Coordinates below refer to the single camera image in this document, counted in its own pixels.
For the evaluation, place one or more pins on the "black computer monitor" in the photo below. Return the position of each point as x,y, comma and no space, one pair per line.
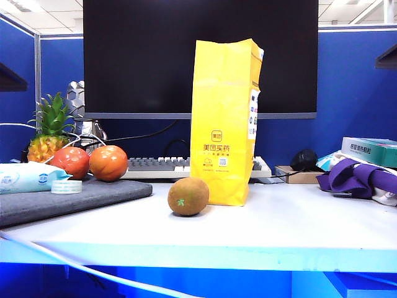
198,59

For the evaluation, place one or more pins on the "small pineapple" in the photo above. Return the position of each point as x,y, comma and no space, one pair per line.
49,130

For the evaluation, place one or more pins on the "black computer mouse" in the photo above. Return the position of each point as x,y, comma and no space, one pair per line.
304,159

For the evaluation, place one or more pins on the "brown kiwifruit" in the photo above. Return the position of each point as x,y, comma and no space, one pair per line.
188,196

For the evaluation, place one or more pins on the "purple cloth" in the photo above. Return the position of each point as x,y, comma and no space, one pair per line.
356,177

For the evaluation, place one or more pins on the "clear tape roll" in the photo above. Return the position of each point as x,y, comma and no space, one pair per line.
66,187

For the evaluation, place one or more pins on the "grey felt pad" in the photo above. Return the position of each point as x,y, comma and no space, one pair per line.
62,201

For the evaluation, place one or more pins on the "teal white medicine box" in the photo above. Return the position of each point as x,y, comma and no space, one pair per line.
370,150

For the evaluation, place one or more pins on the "light blue tissue pack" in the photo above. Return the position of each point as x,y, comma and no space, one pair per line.
329,159

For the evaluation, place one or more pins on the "grey white keyboard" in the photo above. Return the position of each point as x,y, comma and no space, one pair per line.
161,166

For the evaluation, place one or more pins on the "silver geometric figurine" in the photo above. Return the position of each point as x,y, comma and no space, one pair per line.
77,99

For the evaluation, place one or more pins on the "red orange tomato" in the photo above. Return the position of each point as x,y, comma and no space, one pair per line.
70,161

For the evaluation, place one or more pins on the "dark shelf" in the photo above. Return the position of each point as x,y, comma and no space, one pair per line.
387,59

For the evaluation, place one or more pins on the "blue white wet wipes pack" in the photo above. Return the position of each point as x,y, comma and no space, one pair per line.
26,177

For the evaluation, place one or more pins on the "yellow paper bag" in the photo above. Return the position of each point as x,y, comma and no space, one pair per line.
221,124

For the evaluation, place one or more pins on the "brown cardboard box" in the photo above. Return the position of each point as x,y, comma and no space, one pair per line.
294,174

